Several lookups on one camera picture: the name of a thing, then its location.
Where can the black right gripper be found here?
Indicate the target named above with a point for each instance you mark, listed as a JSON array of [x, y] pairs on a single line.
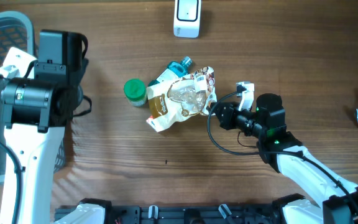
[[227, 118]]

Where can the beige plastic food pouch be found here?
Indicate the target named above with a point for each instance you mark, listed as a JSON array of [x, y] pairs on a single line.
[[178, 99]]

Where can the blue mouthwash bottle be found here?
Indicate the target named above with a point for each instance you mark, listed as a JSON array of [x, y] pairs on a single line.
[[174, 70]]

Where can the white barcode scanner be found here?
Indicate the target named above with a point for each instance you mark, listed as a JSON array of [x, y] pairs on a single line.
[[187, 18]]

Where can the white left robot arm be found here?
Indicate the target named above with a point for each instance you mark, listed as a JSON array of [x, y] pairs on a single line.
[[39, 100]]

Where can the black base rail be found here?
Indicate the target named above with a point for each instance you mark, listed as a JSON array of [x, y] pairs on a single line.
[[247, 213]]

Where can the green lid jar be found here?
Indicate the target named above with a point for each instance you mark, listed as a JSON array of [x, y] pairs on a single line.
[[135, 92]]

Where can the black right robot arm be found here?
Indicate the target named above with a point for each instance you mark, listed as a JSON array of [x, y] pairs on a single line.
[[334, 199]]

